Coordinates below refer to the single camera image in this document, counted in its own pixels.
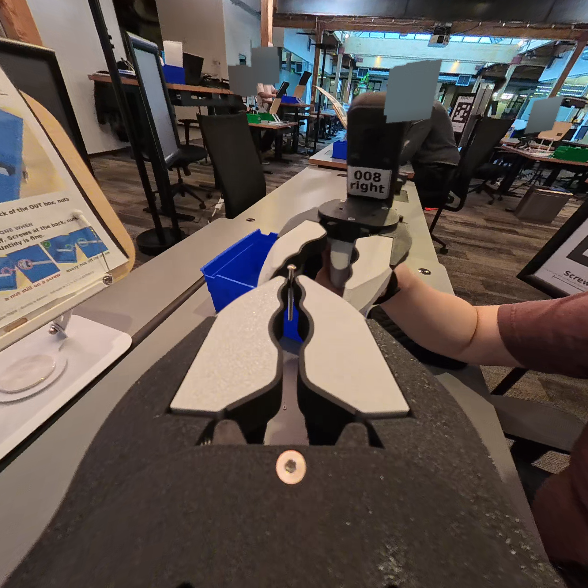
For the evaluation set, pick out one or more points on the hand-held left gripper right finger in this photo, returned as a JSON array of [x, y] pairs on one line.
[[349, 358]]

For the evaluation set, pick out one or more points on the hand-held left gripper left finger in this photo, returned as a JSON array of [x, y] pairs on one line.
[[229, 358]]

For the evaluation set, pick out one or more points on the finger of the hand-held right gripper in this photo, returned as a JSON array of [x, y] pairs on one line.
[[294, 250], [372, 275]]

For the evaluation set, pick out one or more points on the long metal bolt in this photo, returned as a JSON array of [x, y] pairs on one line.
[[291, 294]]

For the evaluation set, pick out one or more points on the plain blue bin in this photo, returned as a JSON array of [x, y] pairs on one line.
[[234, 271]]

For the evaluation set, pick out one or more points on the person's right forearm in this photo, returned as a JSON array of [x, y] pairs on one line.
[[441, 321]]

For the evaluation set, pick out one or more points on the person's right hand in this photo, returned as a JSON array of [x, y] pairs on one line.
[[404, 282]]

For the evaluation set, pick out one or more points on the blue bin with label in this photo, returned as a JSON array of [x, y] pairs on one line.
[[340, 149]]

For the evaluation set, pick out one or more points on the black chair armrest pad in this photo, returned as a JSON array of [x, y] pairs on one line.
[[413, 349]]

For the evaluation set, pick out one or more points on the framed tag sign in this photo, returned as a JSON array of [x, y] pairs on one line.
[[551, 271], [463, 115]]

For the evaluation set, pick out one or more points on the black office chair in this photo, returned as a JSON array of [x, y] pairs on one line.
[[482, 151], [190, 154], [234, 156]]

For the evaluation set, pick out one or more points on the ceiling projector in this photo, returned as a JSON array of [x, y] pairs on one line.
[[438, 39]]

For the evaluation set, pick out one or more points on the grey trash bin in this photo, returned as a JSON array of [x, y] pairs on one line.
[[544, 204]]

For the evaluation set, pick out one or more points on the green bin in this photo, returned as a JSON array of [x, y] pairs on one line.
[[572, 154]]

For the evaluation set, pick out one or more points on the black framed display board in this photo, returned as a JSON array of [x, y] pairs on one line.
[[156, 101], [41, 78]]

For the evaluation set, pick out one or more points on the blue storage bin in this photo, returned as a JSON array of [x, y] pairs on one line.
[[173, 73]]

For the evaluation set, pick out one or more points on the printed instruction sheet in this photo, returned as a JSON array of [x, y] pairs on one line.
[[55, 220]]

